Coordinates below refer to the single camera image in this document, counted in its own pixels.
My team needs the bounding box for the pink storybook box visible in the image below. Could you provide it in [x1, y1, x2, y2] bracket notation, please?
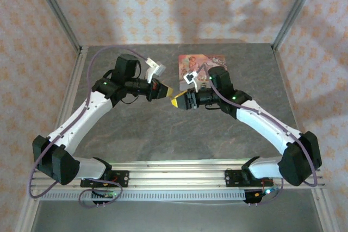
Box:
[178, 54, 228, 91]

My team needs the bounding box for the small green-lit circuit board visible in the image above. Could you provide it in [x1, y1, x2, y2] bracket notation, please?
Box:
[252, 186, 279, 198]
[94, 190, 120, 199]

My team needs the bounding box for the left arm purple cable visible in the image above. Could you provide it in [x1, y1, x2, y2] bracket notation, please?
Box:
[28, 46, 150, 208]

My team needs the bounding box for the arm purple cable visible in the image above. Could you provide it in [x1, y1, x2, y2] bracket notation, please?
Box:
[28, 46, 150, 208]
[200, 63, 319, 206]

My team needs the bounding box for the aluminium table edge rail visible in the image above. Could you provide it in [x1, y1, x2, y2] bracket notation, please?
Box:
[16, 46, 89, 232]
[271, 43, 340, 232]

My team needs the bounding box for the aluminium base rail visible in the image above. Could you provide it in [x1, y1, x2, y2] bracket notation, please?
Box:
[31, 157, 326, 190]

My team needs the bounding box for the perforated grey cable tray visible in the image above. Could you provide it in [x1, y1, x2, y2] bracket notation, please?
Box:
[43, 189, 247, 202]

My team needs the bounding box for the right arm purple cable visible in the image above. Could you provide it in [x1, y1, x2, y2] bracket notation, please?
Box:
[200, 63, 319, 206]

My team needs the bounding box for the aluminium frame post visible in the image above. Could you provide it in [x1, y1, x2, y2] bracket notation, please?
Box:
[271, 0, 323, 51]
[29, 0, 82, 53]

